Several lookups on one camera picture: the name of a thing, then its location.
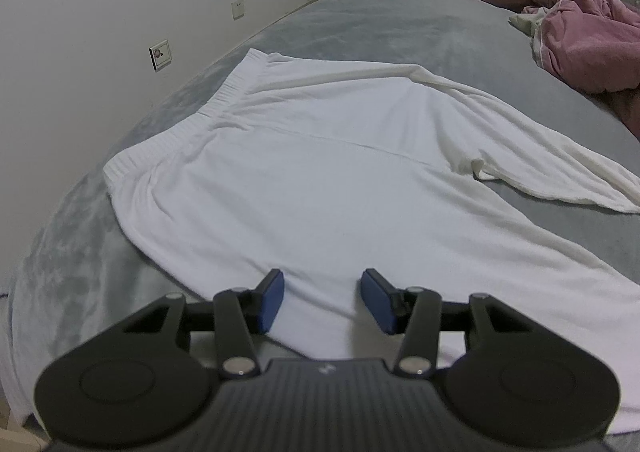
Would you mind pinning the cream white cloth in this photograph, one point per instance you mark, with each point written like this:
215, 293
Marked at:
530, 21

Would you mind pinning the wall socket with round mark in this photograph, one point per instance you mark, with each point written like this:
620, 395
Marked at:
160, 55

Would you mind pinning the pink quilt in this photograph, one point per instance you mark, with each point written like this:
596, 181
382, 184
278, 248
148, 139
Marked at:
585, 31

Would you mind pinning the plain white wall socket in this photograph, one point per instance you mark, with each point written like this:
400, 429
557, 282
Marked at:
238, 8

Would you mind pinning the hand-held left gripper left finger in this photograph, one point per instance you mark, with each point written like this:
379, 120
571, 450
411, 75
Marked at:
270, 302

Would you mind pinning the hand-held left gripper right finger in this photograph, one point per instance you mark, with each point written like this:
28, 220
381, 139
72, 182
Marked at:
377, 302

